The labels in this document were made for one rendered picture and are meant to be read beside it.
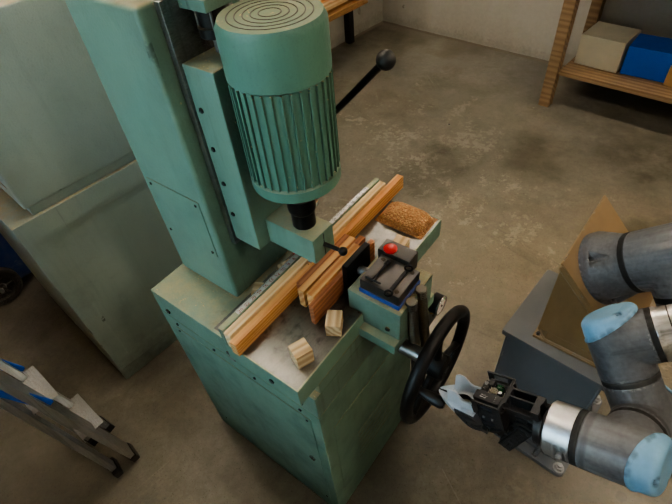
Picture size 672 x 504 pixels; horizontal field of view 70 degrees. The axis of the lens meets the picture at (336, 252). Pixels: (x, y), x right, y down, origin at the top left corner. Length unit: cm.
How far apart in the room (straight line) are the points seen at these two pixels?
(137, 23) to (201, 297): 70
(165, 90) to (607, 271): 106
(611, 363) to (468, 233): 174
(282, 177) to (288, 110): 13
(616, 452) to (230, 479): 139
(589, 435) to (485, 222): 190
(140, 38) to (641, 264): 113
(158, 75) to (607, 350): 88
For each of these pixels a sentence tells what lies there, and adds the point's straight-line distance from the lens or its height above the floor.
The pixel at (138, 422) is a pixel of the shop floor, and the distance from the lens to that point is 215.
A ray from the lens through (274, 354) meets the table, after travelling 104.
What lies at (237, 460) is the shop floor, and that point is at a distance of 195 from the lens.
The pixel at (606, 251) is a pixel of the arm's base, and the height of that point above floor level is 88.
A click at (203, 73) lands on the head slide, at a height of 141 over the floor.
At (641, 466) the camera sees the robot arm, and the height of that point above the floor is 104.
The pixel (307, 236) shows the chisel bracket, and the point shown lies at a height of 107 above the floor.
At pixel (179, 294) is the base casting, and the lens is 135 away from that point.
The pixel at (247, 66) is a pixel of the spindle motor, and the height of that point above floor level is 146.
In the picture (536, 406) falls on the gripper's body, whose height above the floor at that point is 100.
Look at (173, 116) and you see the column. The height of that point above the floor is 133.
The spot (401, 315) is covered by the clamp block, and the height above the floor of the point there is 96.
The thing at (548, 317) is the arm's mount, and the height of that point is 65.
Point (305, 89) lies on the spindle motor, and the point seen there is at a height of 141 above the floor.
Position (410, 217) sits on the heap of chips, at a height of 93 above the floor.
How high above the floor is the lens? 176
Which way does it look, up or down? 46 degrees down
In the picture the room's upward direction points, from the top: 6 degrees counter-clockwise
